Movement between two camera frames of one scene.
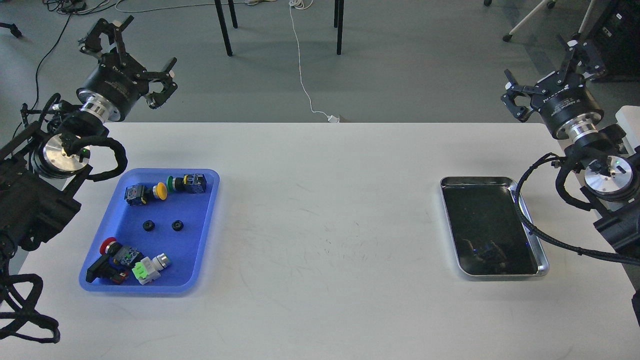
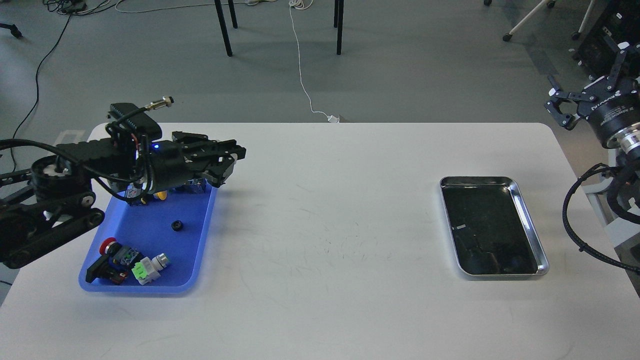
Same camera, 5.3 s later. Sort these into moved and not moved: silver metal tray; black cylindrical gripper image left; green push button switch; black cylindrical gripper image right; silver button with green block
Moved: black cylindrical gripper image left; black cylindrical gripper image right
Not moved: silver button with green block; silver metal tray; green push button switch
